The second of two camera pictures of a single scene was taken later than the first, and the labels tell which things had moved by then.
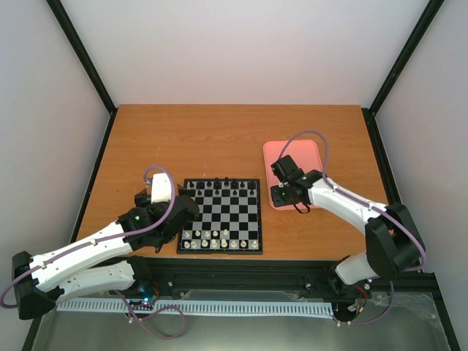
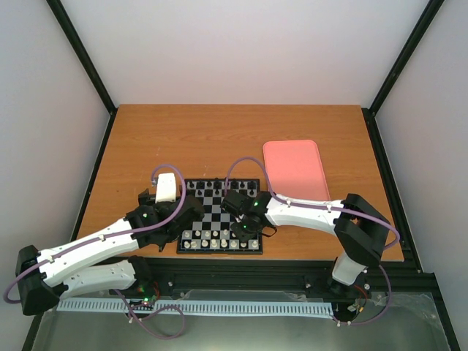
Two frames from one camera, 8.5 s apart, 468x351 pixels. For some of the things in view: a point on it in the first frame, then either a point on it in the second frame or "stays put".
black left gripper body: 142,200 stays put
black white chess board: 229,219 stays put
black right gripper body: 284,199 to 248,232
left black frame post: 86,60 stays put
